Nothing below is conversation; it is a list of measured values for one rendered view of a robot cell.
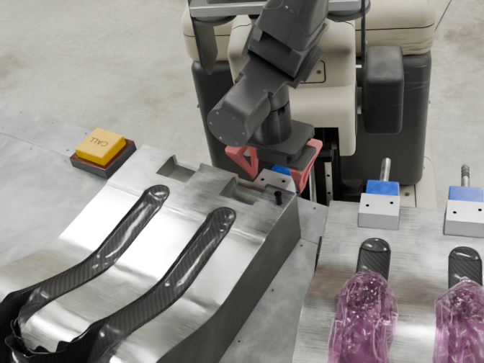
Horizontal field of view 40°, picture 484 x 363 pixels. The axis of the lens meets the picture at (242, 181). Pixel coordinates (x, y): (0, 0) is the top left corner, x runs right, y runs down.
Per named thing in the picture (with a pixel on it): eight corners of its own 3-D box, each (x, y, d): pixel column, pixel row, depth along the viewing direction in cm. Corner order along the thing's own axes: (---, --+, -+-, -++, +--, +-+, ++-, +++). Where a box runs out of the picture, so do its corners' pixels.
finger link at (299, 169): (305, 210, 92) (301, 160, 86) (261, 196, 95) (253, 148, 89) (325, 178, 96) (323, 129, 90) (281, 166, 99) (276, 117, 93)
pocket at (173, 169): (178, 171, 99) (173, 153, 97) (207, 181, 97) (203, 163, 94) (160, 191, 96) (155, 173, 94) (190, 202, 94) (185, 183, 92)
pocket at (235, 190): (239, 191, 94) (235, 173, 92) (271, 202, 92) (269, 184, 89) (222, 213, 92) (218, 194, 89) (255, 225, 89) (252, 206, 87)
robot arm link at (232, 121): (328, 45, 78) (267, 6, 78) (284, 101, 71) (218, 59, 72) (294, 108, 87) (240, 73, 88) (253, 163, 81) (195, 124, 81)
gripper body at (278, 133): (295, 165, 87) (291, 122, 82) (229, 147, 91) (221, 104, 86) (316, 135, 91) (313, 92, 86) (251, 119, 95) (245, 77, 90)
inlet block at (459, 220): (445, 178, 94) (448, 150, 91) (482, 181, 93) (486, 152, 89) (442, 248, 86) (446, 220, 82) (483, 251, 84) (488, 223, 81)
